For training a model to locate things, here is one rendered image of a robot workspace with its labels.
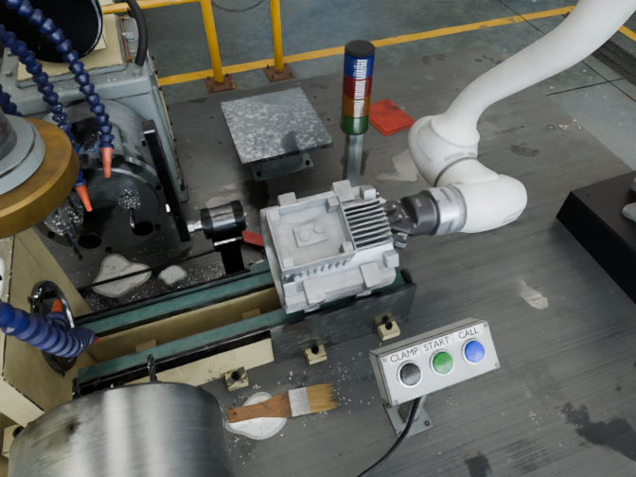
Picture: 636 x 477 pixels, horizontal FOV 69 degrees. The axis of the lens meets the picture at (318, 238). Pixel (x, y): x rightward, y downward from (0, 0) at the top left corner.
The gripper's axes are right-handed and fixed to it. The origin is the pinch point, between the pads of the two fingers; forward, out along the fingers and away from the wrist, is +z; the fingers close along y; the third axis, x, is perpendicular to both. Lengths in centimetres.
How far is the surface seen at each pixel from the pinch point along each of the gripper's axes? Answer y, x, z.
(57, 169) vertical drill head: 4.0, -22.4, 35.1
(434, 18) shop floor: -263, 81, -200
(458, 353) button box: 27.6, -1.4, -10.3
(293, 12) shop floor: -308, 94, -100
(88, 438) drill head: 26.7, -5.0, 36.5
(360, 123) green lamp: -27.0, -1.6, -18.2
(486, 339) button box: 27.1, -2.3, -15.0
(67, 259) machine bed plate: -33, 33, 48
